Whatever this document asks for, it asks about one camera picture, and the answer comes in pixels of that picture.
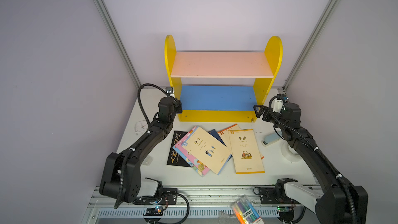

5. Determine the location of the beige book blue spine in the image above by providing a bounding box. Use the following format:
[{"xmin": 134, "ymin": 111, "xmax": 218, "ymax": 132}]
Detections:
[{"xmin": 185, "ymin": 126, "xmax": 231, "ymax": 175}]

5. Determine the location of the pink cartoon cover book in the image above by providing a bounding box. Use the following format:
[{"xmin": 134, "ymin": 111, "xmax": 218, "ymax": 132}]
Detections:
[{"xmin": 173, "ymin": 126, "xmax": 210, "ymax": 177}]

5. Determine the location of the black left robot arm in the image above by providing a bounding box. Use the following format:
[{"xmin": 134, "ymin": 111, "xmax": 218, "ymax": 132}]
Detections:
[{"xmin": 99, "ymin": 96, "xmax": 182, "ymax": 209}]

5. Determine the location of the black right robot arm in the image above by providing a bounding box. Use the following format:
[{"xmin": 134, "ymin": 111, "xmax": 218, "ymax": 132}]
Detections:
[{"xmin": 254, "ymin": 101, "xmax": 369, "ymax": 224}]

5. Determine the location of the yellow pink blue bookshelf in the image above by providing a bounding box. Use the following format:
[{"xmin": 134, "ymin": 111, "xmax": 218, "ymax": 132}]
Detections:
[{"xmin": 164, "ymin": 35, "xmax": 283, "ymax": 123}]

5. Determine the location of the light blue stapler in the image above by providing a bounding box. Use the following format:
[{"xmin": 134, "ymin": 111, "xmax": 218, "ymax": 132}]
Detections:
[{"xmin": 261, "ymin": 132, "xmax": 283, "ymax": 147}]

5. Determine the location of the small white alarm clock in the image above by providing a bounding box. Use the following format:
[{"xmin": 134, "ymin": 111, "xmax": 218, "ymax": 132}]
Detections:
[{"xmin": 134, "ymin": 120, "xmax": 148, "ymax": 134}]

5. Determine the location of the beige book orange border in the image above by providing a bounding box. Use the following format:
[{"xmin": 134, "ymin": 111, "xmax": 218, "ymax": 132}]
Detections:
[{"xmin": 218, "ymin": 124, "xmax": 264, "ymax": 159}]

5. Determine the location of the dark blue book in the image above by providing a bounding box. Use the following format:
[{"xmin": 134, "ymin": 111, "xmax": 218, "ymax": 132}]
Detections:
[{"xmin": 208, "ymin": 130, "xmax": 232, "ymax": 169}]

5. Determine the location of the clear tape roll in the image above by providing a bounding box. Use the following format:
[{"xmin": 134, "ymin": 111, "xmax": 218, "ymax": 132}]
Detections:
[{"xmin": 281, "ymin": 142, "xmax": 303, "ymax": 163}]

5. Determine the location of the beige book yellow border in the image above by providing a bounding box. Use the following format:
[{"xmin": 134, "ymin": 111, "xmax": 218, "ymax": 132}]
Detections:
[{"xmin": 229, "ymin": 129, "xmax": 265, "ymax": 174}]

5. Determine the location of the black book gold lettering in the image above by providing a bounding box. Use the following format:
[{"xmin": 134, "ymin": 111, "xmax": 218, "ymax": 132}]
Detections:
[{"xmin": 166, "ymin": 130, "xmax": 192, "ymax": 168}]

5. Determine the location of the clear plastic small box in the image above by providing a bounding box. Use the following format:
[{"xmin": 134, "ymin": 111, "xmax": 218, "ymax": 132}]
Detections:
[{"xmin": 142, "ymin": 155, "xmax": 153, "ymax": 167}]

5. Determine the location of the pack of coloured markers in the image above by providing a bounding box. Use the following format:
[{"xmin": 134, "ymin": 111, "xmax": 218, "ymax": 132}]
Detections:
[{"xmin": 231, "ymin": 195, "xmax": 264, "ymax": 224}]

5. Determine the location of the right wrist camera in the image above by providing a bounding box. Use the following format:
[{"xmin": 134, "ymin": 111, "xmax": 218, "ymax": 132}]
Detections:
[{"xmin": 273, "ymin": 94, "xmax": 288, "ymax": 113}]

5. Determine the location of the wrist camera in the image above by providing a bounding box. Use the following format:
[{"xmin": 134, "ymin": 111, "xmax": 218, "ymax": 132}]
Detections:
[
  {"xmin": 165, "ymin": 87, "xmax": 174, "ymax": 95},
  {"xmin": 273, "ymin": 94, "xmax": 288, "ymax": 113}
]

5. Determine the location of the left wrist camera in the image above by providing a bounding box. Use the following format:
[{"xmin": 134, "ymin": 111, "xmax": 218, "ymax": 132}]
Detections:
[{"xmin": 165, "ymin": 87, "xmax": 174, "ymax": 95}]

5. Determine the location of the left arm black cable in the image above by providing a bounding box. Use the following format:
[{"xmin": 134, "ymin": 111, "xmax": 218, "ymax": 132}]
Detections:
[{"xmin": 137, "ymin": 83, "xmax": 172, "ymax": 131}]

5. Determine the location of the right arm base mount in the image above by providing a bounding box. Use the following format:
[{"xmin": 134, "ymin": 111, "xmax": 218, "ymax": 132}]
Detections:
[{"xmin": 253, "ymin": 178, "xmax": 297, "ymax": 204}]

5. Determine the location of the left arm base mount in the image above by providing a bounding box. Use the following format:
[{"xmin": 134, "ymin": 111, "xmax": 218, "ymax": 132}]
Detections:
[{"xmin": 132, "ymin": 188, "xmax": 178, "ymax": 217}]

